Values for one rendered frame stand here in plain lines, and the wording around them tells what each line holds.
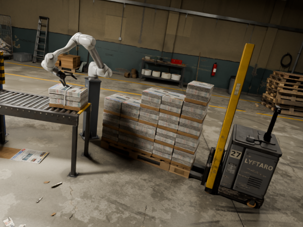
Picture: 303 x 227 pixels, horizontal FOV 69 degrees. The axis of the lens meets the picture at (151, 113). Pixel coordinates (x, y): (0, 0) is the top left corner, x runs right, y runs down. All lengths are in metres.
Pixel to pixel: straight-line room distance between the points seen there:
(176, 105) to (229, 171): 1.04
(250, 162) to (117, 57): 7.94
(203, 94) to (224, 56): 7.33
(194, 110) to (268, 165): 1.04
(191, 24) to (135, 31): 2.32
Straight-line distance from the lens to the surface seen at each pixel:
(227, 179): 2.95
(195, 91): 2.78
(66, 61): 9.33
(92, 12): 10.06
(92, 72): 3.50
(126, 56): 9.76
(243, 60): 2.50
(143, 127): 3.11
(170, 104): 2.88
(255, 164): 2.83
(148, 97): 2.97
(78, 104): 2.73
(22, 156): 3.44
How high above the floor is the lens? 1.76
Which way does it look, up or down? 19 degrees down
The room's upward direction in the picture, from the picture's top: 9 degrees clockwise
